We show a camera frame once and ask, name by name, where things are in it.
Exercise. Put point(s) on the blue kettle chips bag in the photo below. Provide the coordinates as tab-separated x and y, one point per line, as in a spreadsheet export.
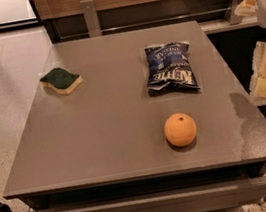
169	66

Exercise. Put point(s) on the grey drawer cabinet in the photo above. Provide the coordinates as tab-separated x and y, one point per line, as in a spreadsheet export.
103	148

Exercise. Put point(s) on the green and yellow sponge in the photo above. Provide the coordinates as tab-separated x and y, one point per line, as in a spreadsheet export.
61	81

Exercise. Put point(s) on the left metal bracket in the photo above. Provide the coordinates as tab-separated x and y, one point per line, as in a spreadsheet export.
91	18

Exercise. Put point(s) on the orange fruit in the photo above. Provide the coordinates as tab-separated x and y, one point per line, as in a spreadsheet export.
180	129

